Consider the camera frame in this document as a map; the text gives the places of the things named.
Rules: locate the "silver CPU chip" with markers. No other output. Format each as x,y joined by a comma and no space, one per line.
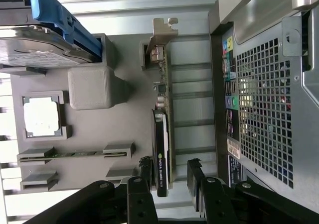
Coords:
41,117

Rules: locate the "grey plastic parts rack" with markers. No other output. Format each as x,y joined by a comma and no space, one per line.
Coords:
99,134

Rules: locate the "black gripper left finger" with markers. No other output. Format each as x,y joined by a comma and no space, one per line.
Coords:
142,204

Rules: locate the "hard disk in blue caddy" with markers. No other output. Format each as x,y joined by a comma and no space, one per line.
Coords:
37,49

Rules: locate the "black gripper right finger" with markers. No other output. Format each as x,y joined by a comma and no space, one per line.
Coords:
214,204

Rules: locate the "black open PC case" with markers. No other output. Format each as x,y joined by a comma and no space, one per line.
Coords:
249,5

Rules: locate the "green RAM stick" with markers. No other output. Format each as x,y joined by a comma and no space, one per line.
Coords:
74,154

